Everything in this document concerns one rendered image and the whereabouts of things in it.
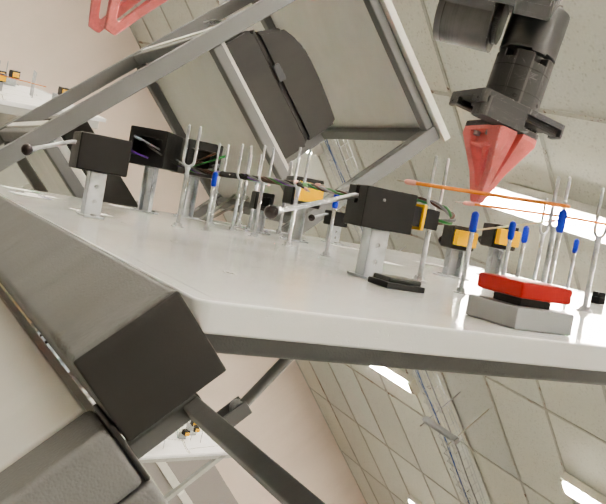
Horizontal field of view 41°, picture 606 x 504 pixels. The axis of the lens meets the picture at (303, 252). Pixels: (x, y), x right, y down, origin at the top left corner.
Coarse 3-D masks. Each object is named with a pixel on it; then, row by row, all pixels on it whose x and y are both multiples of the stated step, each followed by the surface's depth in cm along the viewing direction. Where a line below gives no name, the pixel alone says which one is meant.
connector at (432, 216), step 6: (420, 210) 82; (432, 210) 82; (414, 216) 81; (420, 216) 82; (426, 216) 82; (432, 216) 82; (438, 216) 83; (414, 222) 82; (426, 222) 82; (432, 222) 82; (426, 228) 82; (432, 228) 82
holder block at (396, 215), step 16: (352, 192) 81; (368, 192) 78; (384, 192) 79; (400, 192) 80; (352, 208) 81; (368, 208) 79; (384, 208) 79; (400, 208) 80; (352, 224) 80; (368, 224) 79; (384, 224) 80; (400, 224) 80
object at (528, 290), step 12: (480, 276) 62; (492, 276) 61; (504, 276) 61; (492, 288) 61; (504, 288) 60; (516, 288) 59; (528, 288) 58; (540, 288) 59; (552, 288) 59; (564, 288) 60; (504, 300) 61; (516, 300) 60; (528, 300) 60; (540, 300) 59; (552, 300) 60; (564, 300) 60
